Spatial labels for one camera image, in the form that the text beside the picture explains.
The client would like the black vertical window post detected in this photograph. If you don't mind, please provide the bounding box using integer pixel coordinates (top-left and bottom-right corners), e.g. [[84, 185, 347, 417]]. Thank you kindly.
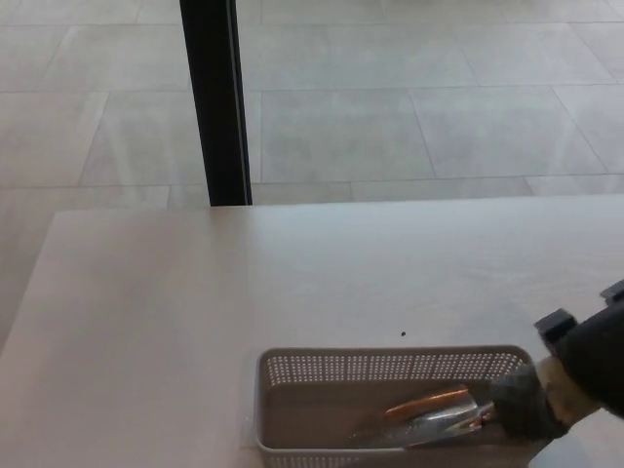
[[178, 0, 254, 207]]

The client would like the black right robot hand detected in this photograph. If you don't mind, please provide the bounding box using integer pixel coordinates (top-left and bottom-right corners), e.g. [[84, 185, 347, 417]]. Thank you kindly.
[[533, 280, 624, 419]]

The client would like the grey perforated plastic basket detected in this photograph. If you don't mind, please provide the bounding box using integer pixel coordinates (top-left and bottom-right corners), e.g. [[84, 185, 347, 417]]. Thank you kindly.
[[253, 344, 542, 468]]

